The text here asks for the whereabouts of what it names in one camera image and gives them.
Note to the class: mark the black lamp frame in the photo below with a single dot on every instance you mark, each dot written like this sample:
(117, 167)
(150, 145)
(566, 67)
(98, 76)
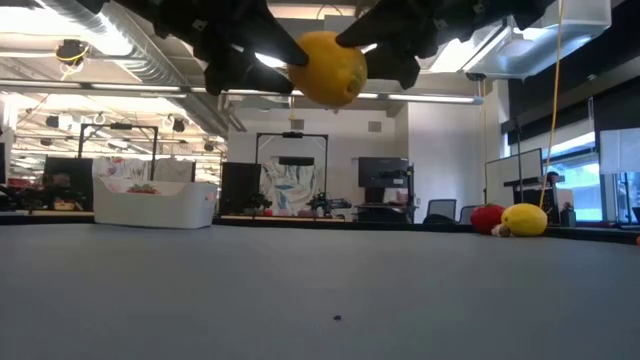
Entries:
(120, 126)

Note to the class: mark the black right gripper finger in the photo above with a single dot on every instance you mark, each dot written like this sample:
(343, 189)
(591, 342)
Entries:
(395, 65)
(375, 30)

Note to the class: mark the yellow toy lemon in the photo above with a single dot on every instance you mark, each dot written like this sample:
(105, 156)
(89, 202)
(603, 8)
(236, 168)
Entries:
(524, 220)

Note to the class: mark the white plastic basket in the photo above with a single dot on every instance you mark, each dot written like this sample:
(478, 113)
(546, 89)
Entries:
(155, 212)

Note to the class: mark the person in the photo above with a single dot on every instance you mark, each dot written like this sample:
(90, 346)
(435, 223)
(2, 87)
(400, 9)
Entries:
(552, 176)

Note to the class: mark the black background rig frame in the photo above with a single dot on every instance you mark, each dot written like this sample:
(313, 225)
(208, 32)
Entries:
(292, 134)

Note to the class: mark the grey office chair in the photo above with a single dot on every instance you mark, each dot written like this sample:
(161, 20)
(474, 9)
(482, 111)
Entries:
(442, 207)
(467, 210)

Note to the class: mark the long LED light bar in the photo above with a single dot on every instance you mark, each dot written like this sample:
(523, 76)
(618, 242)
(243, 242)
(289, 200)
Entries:
(430, 98)

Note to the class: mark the patterned cloth backdrop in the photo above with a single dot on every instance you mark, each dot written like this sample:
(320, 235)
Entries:
(290, 185)

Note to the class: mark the beige toy mushroom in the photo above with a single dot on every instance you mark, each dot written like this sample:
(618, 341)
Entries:
(500, 230)

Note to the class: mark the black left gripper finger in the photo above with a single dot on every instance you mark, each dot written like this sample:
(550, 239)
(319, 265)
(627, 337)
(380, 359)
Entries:
(277, 45)
(240, 75)

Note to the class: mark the black monitor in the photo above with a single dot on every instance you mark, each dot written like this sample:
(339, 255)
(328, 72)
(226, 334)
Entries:
(67, 182)
(240, 188)
(382, 172)

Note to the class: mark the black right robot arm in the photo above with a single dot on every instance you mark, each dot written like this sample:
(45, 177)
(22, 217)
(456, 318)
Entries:
(530, 10)

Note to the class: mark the white whiteboard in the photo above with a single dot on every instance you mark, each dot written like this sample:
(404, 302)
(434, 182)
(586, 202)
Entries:
(512, 175)

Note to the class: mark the black background robot arm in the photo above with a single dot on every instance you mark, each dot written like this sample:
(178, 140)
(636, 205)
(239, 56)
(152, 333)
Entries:
(327, 204)
(257, 202)

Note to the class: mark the toy orange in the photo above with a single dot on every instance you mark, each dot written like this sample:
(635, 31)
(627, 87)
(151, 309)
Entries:
(327, 72)

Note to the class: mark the white patterned cloth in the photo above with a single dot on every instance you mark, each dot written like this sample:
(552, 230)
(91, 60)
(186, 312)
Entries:
(125, 167)

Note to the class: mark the silver spiral air duct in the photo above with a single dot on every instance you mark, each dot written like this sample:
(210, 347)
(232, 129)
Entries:
(150, 67)

